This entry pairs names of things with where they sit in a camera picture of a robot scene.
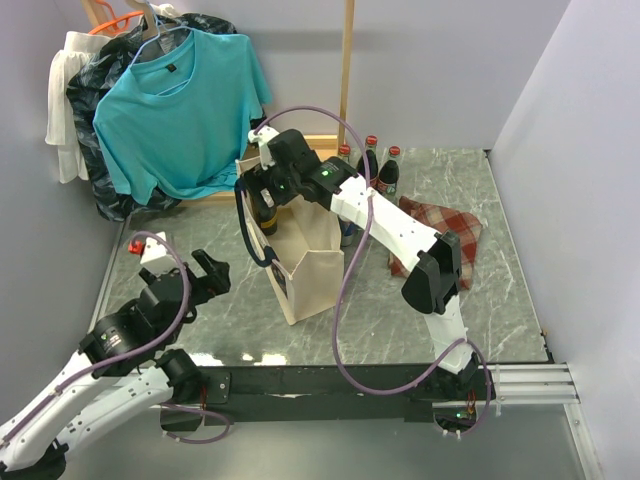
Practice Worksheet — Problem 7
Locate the wooden clothes rack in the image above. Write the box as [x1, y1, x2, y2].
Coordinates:
[79, 0, 356, 203]

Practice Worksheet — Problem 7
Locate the red plaid cloth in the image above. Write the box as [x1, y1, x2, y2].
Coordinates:
[387, 195, 484, 291]

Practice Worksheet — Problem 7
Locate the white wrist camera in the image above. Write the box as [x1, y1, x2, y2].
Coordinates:
[248, 126, 279, 170]
[128, 238, 177, 276]

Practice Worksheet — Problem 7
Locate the light blue wire hanger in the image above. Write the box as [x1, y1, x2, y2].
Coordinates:
[128, 7, 196, 98]

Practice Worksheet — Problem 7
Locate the turquoise t-shirt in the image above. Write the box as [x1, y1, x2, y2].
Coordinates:
[93, 30, 272, 205]

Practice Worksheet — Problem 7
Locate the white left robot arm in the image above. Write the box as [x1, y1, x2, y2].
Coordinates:
[1, 249, 231, 479]

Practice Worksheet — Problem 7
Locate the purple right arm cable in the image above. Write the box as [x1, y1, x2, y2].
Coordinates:
[252, 104, 494, 437]

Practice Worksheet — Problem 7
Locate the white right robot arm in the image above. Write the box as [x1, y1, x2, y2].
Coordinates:
[236, 126, 481, 398]

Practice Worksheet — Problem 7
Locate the white hanging garment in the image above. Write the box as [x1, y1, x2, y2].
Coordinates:
[45, 31, 110, 184]

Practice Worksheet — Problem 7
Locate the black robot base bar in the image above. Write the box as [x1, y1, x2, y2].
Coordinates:
[172, 365, 496, 423]

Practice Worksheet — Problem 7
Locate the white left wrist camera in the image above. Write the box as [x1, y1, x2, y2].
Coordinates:
[128, 238, 177, 276]

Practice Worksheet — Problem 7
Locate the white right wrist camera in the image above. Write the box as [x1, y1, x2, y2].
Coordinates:
[248, 126, 279, 170]

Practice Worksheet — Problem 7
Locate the Coca-Cola glass bottle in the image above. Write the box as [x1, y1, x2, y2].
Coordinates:
[377, 146, 401, 200]
[338, 144, 351, 162]
[356, 135, 379, 188]

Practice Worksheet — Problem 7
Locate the dark floral patterned shirt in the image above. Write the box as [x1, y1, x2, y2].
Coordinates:
[65, 12, 274, 223]

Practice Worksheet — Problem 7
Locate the silver top drink can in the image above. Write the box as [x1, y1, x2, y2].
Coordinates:
[253, 194, 278, 236]

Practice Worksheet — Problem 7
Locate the beige canvas tote bag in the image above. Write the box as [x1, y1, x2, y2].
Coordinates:
[235, 178, 345, 325]

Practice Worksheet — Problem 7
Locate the orange plastic hanger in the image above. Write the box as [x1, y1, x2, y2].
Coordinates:
[81, 0, 144, 37]

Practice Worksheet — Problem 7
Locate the aluminium rail profile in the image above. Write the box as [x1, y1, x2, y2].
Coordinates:
[489, 363, 580, 405]

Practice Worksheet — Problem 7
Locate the red tab drink can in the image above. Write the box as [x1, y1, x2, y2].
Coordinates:
[339, 219, 357, 247]

